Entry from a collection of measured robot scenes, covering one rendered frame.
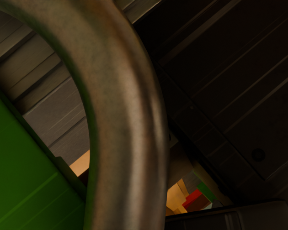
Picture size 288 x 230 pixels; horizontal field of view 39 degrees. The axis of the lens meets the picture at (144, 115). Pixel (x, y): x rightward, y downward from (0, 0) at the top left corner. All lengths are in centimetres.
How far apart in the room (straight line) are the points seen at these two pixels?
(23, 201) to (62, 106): 48
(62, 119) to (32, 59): 49
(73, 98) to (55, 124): 6
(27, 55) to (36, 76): 1
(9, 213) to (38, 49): 8
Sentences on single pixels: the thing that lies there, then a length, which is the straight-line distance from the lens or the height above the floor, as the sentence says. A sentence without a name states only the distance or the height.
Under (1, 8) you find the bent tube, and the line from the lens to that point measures 17.
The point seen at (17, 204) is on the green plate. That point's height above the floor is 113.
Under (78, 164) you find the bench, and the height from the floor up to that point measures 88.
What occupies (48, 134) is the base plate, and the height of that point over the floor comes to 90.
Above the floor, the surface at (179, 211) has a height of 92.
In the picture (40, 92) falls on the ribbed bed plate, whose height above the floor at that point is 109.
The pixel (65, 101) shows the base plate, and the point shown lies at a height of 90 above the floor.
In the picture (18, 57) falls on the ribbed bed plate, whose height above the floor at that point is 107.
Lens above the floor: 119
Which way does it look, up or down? 18 degrees down
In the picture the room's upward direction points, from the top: 140 degrees clockwise
